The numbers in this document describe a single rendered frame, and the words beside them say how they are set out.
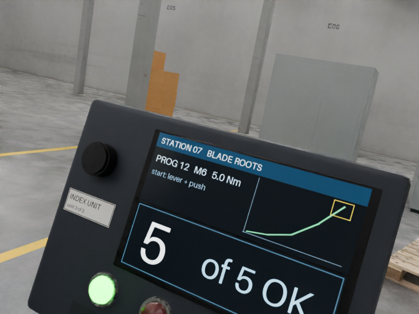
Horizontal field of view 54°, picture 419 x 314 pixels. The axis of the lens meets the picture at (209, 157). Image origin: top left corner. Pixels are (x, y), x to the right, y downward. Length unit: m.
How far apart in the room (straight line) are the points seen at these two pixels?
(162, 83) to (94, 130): 7.92
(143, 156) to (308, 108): 7.55
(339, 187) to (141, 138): 0.16
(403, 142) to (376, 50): 2.70
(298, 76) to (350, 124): 1.29
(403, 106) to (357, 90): 5.16
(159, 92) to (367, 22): 6.99
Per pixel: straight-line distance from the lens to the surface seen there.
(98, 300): 0.34
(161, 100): 8.33
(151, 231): 0.32
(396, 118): 12.79
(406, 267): 3.61
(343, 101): 7.75
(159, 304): 0.32
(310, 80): 7.87
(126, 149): 0.34
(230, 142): 0.30
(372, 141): 12.84
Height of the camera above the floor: 1.29
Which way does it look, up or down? 11 degrees down
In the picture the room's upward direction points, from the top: 11 degrees clockwise
